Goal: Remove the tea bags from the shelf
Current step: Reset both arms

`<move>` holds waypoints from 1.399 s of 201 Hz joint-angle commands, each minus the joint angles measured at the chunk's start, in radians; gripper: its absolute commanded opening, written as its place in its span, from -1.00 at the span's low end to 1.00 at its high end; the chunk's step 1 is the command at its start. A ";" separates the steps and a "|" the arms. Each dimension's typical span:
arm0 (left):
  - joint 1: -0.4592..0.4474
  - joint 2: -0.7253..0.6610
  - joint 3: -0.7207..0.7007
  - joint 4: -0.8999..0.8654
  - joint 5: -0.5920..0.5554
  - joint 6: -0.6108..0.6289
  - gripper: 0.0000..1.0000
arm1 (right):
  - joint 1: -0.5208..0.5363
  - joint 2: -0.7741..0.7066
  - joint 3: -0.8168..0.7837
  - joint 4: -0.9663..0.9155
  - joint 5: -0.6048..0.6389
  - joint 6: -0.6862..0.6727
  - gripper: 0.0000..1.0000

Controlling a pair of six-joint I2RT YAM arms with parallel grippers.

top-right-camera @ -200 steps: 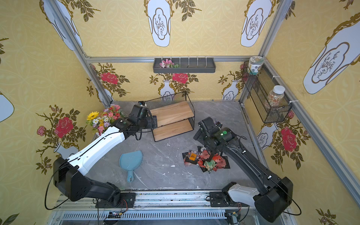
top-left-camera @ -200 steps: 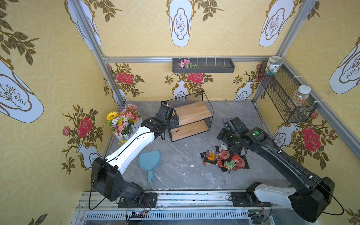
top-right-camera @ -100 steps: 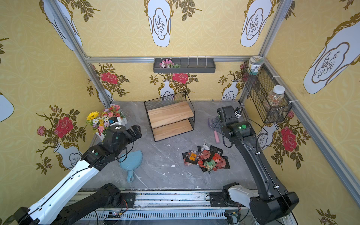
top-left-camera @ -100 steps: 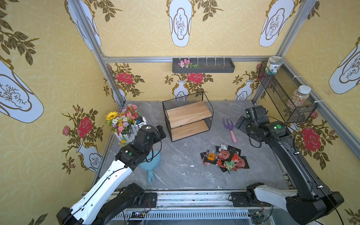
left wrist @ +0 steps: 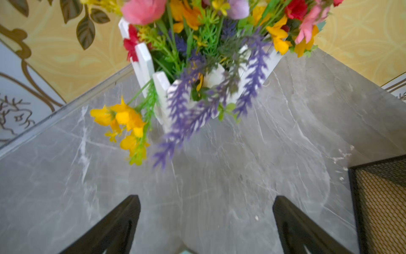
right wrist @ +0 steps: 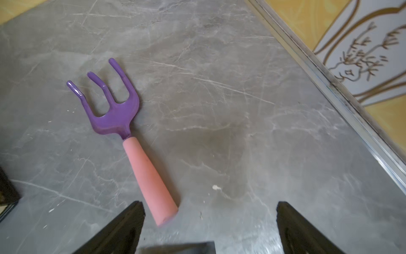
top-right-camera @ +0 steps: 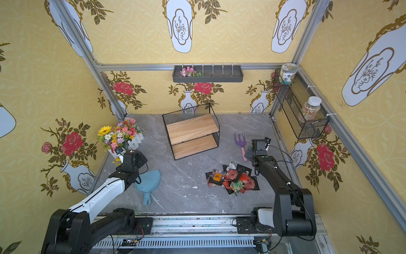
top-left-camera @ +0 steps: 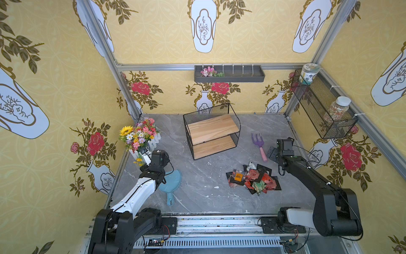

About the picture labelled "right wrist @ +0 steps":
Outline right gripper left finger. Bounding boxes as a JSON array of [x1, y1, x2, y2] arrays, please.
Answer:
[[75, 201, 145, 254]]

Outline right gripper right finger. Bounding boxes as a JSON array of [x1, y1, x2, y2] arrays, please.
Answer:
[[277, 201, 343, 254]]

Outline purple garden fork pink handle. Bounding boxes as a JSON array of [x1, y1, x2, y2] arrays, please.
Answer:
[[67, 58, 178, 226]]

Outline black wire two-tier shelf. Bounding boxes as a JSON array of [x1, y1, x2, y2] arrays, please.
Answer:
[[0, 168, 21, 222]]

